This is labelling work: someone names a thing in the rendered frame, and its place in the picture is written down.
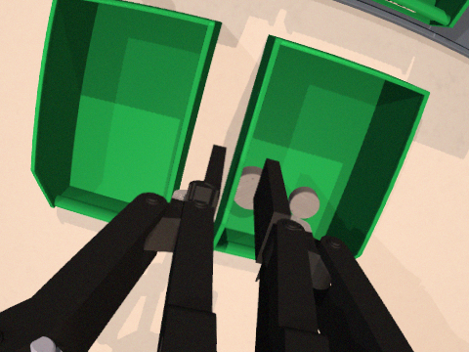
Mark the grey storage shelf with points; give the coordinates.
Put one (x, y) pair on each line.
(456, 38)

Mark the grey metal disc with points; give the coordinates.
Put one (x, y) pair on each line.
(247, 186)
(304, 202)

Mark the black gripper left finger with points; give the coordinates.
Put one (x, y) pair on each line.
(70, 311)

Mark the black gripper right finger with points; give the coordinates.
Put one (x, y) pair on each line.
(350, 314)

